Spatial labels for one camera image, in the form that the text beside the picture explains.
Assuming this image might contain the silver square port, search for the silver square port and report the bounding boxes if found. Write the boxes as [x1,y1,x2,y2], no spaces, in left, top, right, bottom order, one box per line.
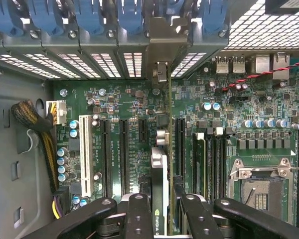
[254,54,271,73]

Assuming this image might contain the black connector coloured wires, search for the black connector coloured wires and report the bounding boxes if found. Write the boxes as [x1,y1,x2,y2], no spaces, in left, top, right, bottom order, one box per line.
[51,186,72,220]

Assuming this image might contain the silver network port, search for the silver network port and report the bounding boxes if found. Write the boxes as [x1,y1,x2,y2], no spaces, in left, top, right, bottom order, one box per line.
[273,52,291,80]

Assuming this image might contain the black case lock tab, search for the black case lock tab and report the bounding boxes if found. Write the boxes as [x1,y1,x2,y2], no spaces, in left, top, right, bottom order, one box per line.
[265,0,299,15]

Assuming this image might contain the white power connector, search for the white power connector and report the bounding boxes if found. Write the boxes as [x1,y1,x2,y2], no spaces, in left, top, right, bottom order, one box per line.
[46,100,67,126]

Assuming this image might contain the white expansion slot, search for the white expansion slot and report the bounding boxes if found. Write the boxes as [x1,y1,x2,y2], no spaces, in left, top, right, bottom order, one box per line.
[78,114,93,198]

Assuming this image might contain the green motherboard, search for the green motherboard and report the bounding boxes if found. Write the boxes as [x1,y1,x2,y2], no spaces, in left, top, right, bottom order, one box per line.
[51,74,299,232]

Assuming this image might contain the blue card retention clip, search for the blue card retention clip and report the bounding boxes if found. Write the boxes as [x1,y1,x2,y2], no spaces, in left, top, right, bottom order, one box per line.
[198,0,229,34]
[0,0,23,37]
[117,0,145,35]
[27,0,64,35]
[72,0,104,35]

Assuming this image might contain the silver USB port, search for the silver USB port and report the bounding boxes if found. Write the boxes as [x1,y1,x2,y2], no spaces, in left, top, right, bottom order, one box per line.
[233,56,246,74]
[216,56,230,74]

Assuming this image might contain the red black twisted wire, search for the red black twisted wire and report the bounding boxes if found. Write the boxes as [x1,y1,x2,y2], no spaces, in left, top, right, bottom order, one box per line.
[213,58,299,93]

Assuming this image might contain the long black expansion slot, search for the long black expansion slot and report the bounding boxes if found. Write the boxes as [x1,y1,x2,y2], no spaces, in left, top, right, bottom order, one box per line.
[175,118,187,180]
[100,119,112,200]
[119,119,131,196]

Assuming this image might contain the CPU socket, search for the CPU socket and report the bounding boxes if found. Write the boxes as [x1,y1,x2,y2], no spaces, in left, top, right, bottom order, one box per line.
[228,158,296,225]

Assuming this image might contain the open PC case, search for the open PC case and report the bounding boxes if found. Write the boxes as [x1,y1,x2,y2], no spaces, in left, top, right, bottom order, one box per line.
[0,0,299,239]

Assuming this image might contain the braided black yellow cable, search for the braided black yellow cable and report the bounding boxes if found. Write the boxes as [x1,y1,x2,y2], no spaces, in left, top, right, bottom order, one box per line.
[11,99,60,194]

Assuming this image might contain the short black expansion slot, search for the short black expansion slot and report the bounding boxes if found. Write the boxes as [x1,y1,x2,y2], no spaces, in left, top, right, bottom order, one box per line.
[139,119,149,144]

